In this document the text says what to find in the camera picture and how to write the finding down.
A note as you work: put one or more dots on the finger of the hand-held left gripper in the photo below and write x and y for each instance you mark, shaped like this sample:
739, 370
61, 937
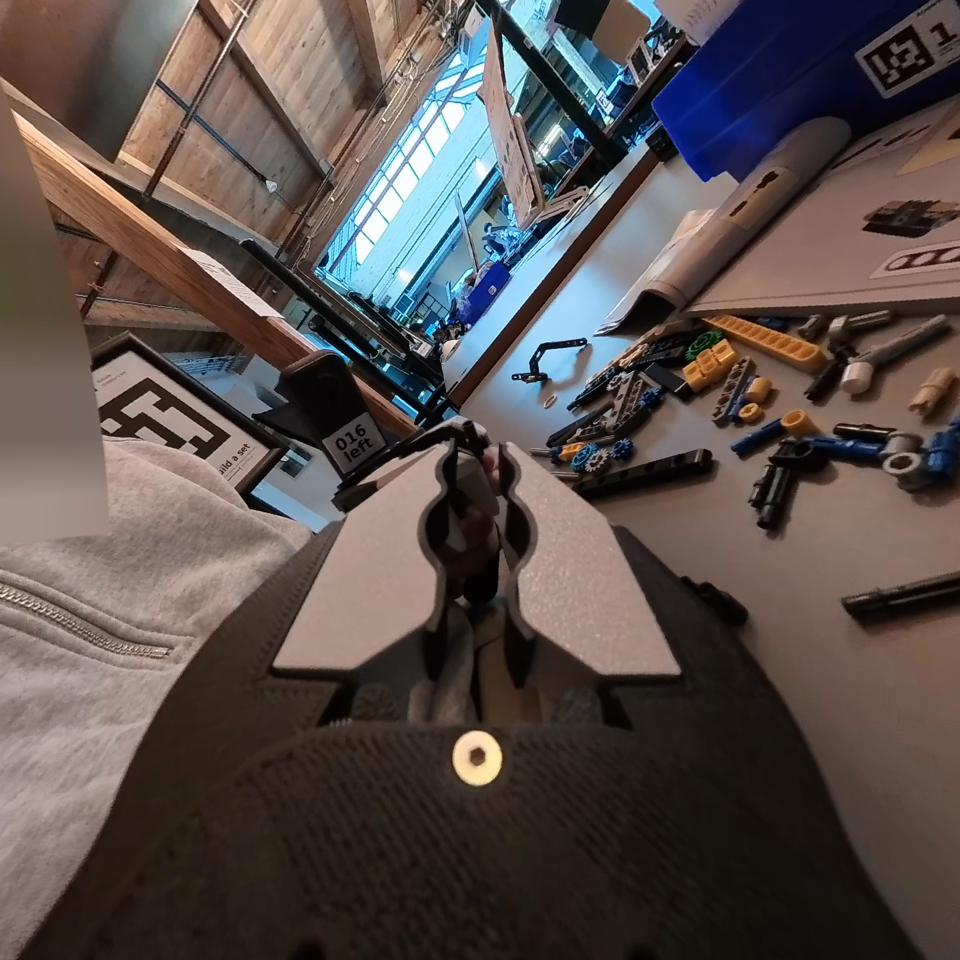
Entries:
420, 448
459, 487

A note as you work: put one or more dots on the grey zip sweatshirt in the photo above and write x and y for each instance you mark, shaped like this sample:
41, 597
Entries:
112, 637

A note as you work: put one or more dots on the small blue crate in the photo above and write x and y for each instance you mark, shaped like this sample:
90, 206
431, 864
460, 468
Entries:
493, 280

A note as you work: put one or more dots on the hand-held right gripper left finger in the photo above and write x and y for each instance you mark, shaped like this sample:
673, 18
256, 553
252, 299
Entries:
375, 585

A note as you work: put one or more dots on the long black lego axle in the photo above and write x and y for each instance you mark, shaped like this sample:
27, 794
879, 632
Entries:
900, 596

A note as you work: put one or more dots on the pile of lego pieces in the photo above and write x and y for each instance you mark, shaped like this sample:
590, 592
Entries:
750, 405

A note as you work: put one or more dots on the white paper sheet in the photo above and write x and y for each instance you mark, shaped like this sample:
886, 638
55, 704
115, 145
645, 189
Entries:
232, 281

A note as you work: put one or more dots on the short black lego connector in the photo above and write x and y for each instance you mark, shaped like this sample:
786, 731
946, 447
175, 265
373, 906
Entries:
716, 600

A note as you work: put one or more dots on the open lego instruction booklet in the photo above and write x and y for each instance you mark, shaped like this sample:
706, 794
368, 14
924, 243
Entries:
810, 240

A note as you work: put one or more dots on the framed black and white sign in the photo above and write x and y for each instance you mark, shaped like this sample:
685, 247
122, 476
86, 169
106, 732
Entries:
172, 420

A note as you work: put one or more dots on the blue plastic bin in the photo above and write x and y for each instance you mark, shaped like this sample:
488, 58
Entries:
757, 82

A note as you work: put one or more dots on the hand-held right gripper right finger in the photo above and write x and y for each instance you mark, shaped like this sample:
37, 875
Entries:
592, 592

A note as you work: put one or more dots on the plywood board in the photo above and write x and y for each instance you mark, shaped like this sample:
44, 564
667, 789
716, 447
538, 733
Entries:
514, 127

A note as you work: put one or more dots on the small black lego pin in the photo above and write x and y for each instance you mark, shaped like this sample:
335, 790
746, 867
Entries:
472, 431

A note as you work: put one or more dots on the person's left hand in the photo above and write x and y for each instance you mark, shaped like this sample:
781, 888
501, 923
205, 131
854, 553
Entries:
487, 474

